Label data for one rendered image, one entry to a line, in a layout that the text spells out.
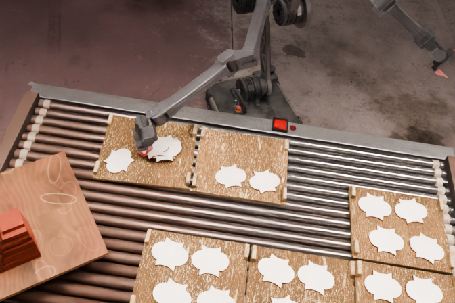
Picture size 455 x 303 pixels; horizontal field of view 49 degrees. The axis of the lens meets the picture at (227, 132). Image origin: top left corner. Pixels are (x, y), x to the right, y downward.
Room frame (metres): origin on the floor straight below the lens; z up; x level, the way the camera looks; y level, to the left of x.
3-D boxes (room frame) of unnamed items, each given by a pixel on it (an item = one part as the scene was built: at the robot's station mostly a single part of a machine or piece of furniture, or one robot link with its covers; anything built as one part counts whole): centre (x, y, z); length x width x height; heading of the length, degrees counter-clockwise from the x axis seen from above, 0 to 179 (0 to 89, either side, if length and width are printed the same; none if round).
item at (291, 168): (1.36, -0.07, 0.90); 1.95 x 0.05 x 0.05; 91
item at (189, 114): (1.58, -0.07, 0.89); 2.08 x 0.08 x 0.06; 91
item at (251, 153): (1.31, -0.09, 0.93); 0.41 x 0.35 x 0.02; 91
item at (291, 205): (1.16, -0.08, 0.90); 1.95 x 0.05 x 0.05; 91
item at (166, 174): (1.30, 0.34, 0.93); 0.41 x 0.35 x 0.02; 93
